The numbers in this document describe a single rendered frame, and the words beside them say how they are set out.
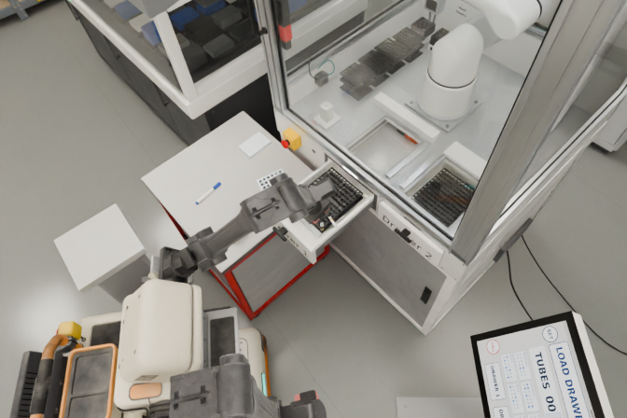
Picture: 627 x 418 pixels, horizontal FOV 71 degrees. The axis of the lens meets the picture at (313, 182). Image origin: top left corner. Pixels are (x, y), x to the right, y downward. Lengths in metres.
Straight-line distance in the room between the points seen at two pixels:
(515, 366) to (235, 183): 1.26
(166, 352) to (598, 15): 1.03
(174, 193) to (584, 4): 1.64
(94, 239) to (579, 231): 2.54
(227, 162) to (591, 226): 2.10
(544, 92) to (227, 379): 0.77
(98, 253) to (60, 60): 2.59
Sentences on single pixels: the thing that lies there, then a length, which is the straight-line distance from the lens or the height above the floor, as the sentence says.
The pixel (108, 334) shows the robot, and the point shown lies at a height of 0.81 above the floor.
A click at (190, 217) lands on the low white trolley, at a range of 1.93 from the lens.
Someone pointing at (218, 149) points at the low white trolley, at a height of 0.76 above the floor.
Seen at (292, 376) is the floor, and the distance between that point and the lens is 2.40.
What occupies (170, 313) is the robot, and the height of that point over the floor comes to 1.36.
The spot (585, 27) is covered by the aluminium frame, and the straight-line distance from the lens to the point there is 0.89.
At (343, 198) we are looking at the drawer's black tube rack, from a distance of 1.71.
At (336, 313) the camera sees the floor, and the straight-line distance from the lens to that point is 2.47.
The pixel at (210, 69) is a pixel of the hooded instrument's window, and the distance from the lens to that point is 2.13.
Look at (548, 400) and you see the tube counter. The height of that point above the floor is 1.11.
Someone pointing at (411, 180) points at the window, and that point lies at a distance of 1.49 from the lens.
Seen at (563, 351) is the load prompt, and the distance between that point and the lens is 1.34.
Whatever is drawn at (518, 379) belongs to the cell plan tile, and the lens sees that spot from 1.40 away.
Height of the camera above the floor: 2.35
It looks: 56 degrees down
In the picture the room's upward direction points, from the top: 6 degrees counter-clockwise
